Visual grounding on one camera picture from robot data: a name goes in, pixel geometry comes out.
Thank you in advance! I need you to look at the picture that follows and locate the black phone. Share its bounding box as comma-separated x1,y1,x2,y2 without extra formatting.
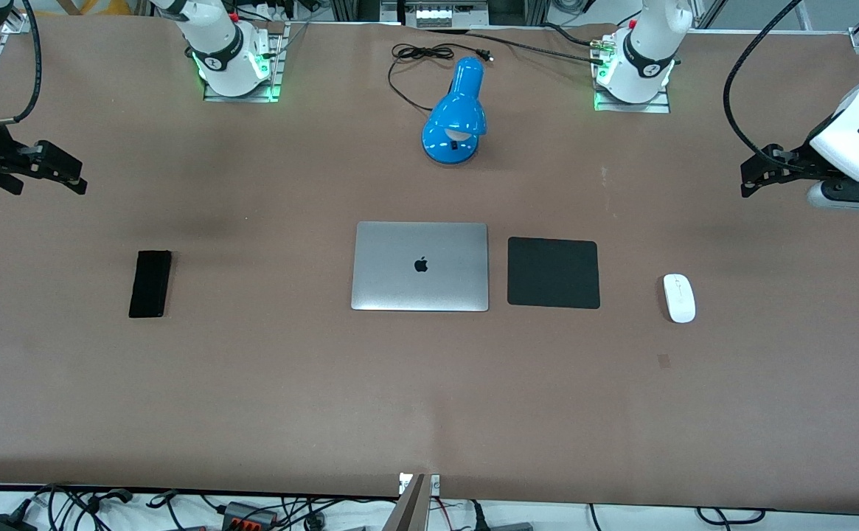
128,250,173,320

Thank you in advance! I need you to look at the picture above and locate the white computer mouse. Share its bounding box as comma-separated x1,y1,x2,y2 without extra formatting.
663,274,697,324

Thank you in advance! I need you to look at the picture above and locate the black mouse pad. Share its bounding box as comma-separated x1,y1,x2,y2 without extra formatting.
507,237,601,310

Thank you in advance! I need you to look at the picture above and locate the blue desk lamp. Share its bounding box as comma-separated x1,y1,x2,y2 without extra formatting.
421,57,488,166

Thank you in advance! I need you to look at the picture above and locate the grey power strip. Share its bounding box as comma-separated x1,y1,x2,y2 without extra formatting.
381,0,490,30

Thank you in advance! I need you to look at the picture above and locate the silver laptop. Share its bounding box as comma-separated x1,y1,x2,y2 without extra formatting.
350,221,490,313

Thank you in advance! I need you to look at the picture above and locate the grey box with orange connectors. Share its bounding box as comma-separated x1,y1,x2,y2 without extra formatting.
220,501,281,531

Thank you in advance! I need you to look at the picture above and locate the wooden beam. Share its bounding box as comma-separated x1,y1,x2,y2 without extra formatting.
383,474,431,531

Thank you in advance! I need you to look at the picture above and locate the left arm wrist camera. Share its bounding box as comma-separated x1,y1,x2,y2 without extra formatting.
805,178,859,215

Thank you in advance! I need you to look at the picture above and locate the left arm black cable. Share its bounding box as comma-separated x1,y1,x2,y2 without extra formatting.
723,0,803,159

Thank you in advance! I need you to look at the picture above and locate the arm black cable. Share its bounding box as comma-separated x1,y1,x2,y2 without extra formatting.
723,0,803,159
0,0,44,128

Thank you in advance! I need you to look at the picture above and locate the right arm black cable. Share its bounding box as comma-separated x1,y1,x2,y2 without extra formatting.
0,0,44,128

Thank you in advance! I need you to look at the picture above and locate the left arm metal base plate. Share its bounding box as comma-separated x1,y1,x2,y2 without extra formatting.
593,35,672,114

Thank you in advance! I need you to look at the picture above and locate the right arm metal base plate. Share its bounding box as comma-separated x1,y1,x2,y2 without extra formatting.
202,21,284,103

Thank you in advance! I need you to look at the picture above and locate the black lamp cord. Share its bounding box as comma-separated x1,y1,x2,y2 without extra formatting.
388,43,494,114

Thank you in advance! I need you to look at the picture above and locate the small metal bracket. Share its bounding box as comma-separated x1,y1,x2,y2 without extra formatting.
397,473,442,496

